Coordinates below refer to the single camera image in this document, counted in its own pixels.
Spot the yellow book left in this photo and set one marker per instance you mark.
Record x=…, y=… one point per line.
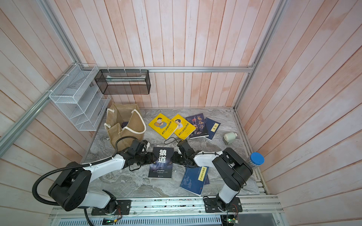
x=163, y=126

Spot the black wolf book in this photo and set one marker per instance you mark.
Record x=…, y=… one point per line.
x=162, y=168

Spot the white tape roll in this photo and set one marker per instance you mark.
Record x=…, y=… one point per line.
x=229, y=137

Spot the dark portrait book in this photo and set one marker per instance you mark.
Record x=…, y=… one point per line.
x=124, y=124
x=199, y=122

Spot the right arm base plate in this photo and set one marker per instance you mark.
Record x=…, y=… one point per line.
x=214, y=205

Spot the aluminium frame bar back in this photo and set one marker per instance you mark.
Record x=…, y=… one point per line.
x=183, y=69

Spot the blue book bottom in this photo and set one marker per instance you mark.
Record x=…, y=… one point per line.
x=193, y=180

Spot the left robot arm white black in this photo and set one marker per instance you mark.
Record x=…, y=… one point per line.
x=70, y=189

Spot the white wire mesh shelf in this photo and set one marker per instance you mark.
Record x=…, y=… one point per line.
x=79, y=98

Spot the clear tube blue cap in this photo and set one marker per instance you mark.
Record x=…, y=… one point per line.
x=255, y=160

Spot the brown canvas tote bag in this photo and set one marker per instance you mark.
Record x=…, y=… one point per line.
x=120, y=138

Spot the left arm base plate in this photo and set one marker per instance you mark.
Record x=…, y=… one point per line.
x=118, y=207

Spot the aluminium rail front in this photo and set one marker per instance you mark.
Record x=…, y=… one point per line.
x=182, y=206

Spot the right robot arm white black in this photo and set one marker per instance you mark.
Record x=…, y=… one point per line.
x=233, y=169

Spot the yellow book right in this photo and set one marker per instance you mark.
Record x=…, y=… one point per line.
x=184, y=128

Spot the yellow book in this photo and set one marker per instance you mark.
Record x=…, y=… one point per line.
x=163, y=126
x=184, y=128

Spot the small blue book far right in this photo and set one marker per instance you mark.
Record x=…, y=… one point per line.
x=212, y=127

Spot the purple book under blue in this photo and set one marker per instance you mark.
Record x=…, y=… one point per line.
x=206, y=180

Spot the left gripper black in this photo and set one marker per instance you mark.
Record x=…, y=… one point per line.
x=150, y=158

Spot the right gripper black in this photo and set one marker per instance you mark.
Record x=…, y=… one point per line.
x=175, y=159

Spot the black mesh wall basket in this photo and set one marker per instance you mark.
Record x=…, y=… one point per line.
x=123, y=81

